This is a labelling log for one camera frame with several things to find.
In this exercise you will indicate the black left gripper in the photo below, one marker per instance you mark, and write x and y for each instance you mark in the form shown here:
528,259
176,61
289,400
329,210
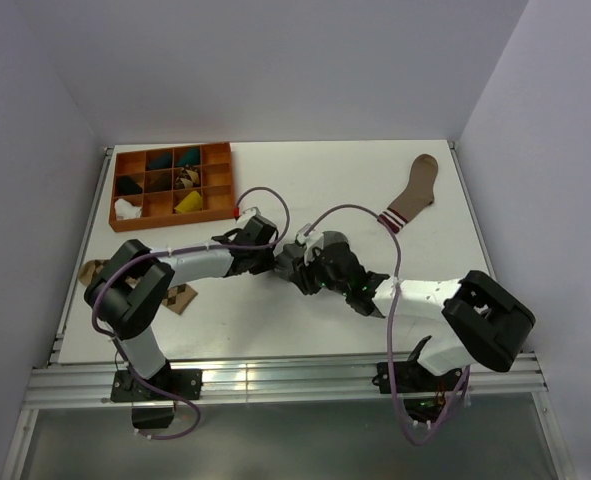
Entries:
268,264

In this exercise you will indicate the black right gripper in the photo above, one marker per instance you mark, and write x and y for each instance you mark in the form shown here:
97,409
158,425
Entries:
302,271

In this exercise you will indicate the grey sock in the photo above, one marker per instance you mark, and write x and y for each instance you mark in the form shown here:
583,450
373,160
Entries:
290,260

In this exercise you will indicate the white sock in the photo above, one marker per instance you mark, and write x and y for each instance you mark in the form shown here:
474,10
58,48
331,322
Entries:
125,210

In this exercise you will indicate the black sock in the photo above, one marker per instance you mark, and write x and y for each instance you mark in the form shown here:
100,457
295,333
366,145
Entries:
127,186

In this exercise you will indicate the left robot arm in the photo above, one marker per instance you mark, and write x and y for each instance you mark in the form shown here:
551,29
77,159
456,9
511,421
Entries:
127,293

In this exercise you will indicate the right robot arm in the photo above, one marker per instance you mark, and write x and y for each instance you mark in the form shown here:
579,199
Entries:
487,324

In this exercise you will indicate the yellow rolled sock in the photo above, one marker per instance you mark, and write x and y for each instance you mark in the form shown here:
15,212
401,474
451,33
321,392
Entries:
192,202

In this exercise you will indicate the tan argyle sock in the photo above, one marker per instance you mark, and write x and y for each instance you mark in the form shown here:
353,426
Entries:
176,299

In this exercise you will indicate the orange compartment tray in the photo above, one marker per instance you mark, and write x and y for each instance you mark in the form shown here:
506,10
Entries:
217,188

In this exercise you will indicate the brown argyle rolled sock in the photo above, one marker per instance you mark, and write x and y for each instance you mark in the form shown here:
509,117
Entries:
187,178

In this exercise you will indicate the tan sock maroon striped cuff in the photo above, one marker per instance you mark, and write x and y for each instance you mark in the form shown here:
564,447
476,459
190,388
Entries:
417,195

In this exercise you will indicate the dark brown rolled sock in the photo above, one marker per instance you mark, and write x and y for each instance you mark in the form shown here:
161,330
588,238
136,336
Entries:
158,182

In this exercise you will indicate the dark blue rolled sock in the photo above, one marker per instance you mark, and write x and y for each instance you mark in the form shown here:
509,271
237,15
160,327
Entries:
163,161

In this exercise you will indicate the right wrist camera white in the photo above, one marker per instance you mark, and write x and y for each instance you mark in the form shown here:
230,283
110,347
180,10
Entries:
310,241

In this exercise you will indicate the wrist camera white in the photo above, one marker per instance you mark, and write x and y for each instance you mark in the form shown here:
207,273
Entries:
310,241
243,216

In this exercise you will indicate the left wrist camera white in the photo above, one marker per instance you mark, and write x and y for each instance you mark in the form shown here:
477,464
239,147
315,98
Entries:
243,216

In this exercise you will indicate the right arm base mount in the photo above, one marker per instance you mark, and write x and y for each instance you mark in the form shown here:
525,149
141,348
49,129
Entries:
424,395

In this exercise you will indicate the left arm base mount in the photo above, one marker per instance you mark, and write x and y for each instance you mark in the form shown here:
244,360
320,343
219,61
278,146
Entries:
154,402

